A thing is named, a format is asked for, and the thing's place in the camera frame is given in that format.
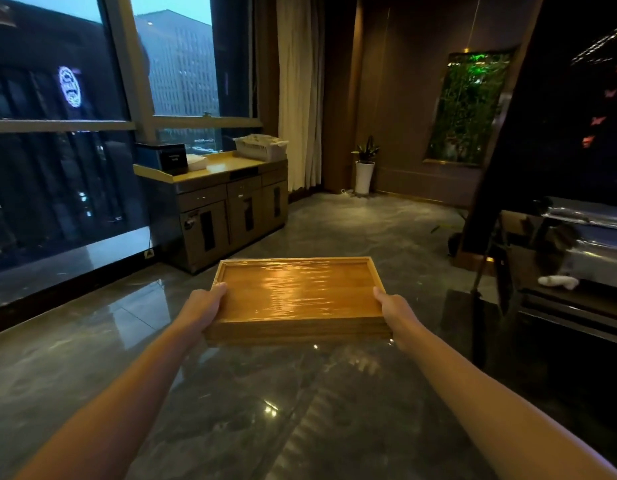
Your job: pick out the person's left hand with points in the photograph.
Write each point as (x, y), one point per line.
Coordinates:
(198, 309)

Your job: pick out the person's right hand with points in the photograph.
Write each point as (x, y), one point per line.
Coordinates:
(396, 312)

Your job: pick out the person's left thumb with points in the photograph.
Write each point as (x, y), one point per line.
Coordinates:
(216, 290)

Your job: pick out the person's right thumb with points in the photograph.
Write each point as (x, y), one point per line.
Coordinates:
(381, 294)

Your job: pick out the wooden serving tray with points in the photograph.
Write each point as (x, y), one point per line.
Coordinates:
(297, 294)

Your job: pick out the person's left forearm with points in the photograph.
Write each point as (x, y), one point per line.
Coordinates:
(123, 399)

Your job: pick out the person's right forearm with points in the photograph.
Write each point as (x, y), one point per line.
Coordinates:
(488, 404)

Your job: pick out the grey sideboard cabinet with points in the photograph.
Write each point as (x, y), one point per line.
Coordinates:
(223, 209)

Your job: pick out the potted plant in white pot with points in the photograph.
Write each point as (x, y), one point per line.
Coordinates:
(365, 167)

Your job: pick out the white folded napkins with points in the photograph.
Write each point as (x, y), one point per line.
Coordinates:
(197, 162)

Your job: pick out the black box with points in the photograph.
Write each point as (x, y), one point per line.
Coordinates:
(163, 157)

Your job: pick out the white plastic basket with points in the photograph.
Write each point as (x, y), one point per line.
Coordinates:
(261, 147)

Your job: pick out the white rolled cloth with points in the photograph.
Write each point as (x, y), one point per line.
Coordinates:
(558, 281)

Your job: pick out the framed green plant panel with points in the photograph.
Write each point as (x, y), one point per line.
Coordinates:
(468, 107)

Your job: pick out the stainless steel chafing dish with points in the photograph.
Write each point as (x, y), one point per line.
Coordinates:
(586, 242)

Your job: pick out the cream curtain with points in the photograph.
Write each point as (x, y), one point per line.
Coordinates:
(301, 89)

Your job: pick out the window frame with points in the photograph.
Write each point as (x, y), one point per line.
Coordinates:
(138, 104)

